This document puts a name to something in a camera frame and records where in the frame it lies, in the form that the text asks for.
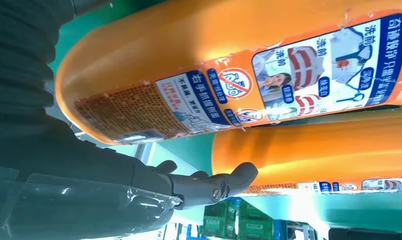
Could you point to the green plastic crate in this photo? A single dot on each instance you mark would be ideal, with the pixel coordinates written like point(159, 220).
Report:
point(217, 222)
point(255, 225)

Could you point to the clear plastic film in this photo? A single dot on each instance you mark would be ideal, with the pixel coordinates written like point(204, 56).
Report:
point(88, 208)

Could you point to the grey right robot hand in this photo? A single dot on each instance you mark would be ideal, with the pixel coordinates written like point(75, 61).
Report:
point(71, 172)

